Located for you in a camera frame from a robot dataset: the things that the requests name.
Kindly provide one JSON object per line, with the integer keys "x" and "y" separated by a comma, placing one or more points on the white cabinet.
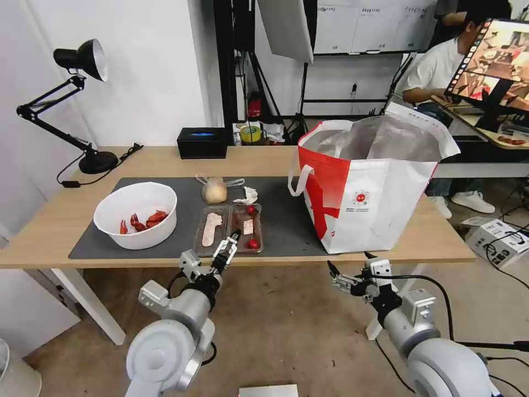
{"x": 33, "y": 314}

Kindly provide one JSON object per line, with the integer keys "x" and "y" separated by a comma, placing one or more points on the crumpled white tissue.
{"x": 249, "y": 195}

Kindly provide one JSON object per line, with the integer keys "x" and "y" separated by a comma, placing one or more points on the black tissue box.
{"x": 202, "y": 145}

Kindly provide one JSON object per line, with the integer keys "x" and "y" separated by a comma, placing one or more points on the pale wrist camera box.
{"x": 190, "y": 264}
{"x": 380, "y": 269}

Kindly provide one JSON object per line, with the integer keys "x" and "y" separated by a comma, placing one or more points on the black metal rack frame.
{"x": 229, "y": 62}

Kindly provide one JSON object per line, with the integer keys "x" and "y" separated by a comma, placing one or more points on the white softbox reflector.
{"x": 285, "y": 29}

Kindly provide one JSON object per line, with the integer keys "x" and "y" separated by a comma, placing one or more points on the clear plastic clamshell tray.
{"x": 199, "y": 247}

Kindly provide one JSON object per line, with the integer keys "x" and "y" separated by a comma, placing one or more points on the red crayfish shell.
{"x": 151, "y": 219}

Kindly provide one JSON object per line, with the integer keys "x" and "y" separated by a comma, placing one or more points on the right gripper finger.
{"x": 349, "y": 290}
{"x": 347, "y": 279}

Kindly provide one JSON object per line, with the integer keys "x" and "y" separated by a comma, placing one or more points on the black light stand tripod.
{"x": 304, "y": 99}

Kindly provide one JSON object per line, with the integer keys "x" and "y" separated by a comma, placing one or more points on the standing person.
{"x": 487, "y": 8}

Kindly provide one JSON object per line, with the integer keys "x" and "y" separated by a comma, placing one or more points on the yellow tape roll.
{"x": 250, "y": 135}

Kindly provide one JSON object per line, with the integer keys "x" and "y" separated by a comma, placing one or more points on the small red canister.
{"x": 254, "y": 106}

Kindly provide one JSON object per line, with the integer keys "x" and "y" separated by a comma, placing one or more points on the white robot front shell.
{"x": 268, "y": 390}

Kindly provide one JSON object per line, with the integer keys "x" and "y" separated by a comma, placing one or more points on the seated person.
{"x": 434, "y": 70}

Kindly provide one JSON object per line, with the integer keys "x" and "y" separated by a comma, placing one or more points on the black desk lamp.
{"x": 97, "y": 162}

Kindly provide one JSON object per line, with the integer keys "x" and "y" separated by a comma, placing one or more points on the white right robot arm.
{"x": 446, "y": 368}

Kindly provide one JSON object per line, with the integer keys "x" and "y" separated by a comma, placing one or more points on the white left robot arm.
{"x": 165, "y": 351}

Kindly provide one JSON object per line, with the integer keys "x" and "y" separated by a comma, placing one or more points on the red crayfish claw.
{"x": 123, "y": 227}

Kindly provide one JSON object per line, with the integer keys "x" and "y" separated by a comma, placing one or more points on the red and white takeout bag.
{"x": 384, "y": 198}

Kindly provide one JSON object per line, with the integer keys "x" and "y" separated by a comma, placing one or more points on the white round takeout bowl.
{"x": 136, "y": 197}

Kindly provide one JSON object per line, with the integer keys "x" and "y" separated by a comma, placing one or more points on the tilted computer monitor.
{"x": 496, "y": 53}

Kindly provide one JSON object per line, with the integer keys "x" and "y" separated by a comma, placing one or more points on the red cherry tomato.
{"x": 250, "y": 210}
{"x": 253, "y": 244}

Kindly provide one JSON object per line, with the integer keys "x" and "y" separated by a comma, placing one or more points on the white whiteboard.
{"x": 372, "y": 25}

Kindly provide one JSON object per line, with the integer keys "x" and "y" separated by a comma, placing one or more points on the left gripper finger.
{"x": 223, "y": 246}
{"x": 233, "y": 250}

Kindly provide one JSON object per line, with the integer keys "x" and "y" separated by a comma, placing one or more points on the white cardboard box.
{"x": 496, "y": 237}

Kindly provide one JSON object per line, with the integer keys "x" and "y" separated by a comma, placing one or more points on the beige bun in clear bag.
{"x": 215, "y": 192}

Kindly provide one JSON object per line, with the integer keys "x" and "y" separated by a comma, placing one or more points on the pink flat food piece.
{"x": 210, "y": 231}

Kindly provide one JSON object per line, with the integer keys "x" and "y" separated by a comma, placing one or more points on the black monitor stand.
{"x": 496, "y": 111}

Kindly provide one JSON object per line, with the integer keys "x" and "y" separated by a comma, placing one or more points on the dark grey table mat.
{"x": 281, "y": 225}

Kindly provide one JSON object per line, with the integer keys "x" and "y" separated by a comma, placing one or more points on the white round bin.
{"x": 16, "y": 372}

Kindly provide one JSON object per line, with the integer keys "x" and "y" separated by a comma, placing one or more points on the wooden side desk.
{"x": 475, "y": 165}

